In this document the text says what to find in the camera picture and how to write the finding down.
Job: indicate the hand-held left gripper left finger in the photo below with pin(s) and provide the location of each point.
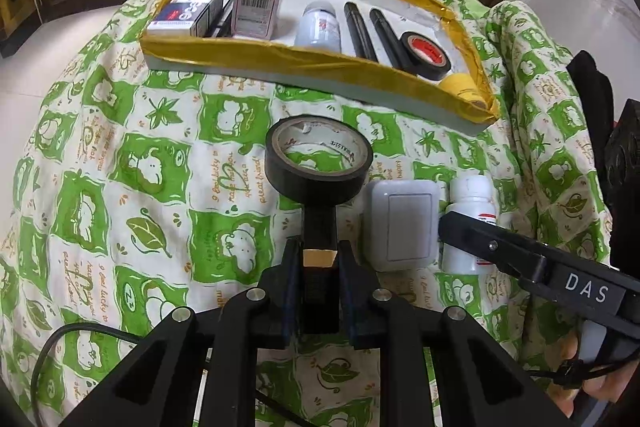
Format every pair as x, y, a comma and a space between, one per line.
292, 287

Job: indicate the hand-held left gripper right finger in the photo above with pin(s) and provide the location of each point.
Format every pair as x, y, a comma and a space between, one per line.
350, 297

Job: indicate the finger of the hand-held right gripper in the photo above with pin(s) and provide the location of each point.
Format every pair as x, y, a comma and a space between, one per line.
490, 244

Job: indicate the white bottle red label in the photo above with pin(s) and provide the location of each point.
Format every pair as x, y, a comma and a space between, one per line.
470, 197

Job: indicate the black marker yellow ends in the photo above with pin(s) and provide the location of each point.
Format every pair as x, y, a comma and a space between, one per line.
320, 227

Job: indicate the black tape roll red core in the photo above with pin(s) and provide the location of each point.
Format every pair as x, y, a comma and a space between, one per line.
412, 62

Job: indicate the white tray yellow taped rim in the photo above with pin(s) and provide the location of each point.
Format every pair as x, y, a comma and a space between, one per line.
300, 62

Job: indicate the person's right hand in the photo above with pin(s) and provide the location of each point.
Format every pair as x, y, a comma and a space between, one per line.
605, 382

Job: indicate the black tape roll white core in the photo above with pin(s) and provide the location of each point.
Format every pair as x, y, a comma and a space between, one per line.
310, 187

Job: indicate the yellow tape roll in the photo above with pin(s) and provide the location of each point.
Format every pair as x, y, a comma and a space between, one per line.
465, 89

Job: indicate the black cloth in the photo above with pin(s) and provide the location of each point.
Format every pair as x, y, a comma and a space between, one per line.
592, 92

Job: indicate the green and white printed blanket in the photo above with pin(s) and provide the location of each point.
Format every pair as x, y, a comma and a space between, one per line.
150, 107

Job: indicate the blue and white box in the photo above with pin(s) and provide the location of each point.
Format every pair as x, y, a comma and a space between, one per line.
185, 9

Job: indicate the yellow wooden cabinet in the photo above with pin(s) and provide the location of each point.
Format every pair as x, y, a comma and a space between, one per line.
12, 2

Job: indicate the white wall switch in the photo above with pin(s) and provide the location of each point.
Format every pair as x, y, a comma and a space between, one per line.
400, 227

